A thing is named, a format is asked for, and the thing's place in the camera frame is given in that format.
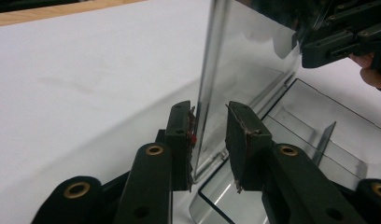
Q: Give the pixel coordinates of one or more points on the clear plastic box with lid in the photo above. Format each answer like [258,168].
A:
[257,81]

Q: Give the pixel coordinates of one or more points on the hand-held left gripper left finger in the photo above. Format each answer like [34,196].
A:
[178,146]

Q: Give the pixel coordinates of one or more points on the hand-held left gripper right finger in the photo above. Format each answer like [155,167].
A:
[246,146]

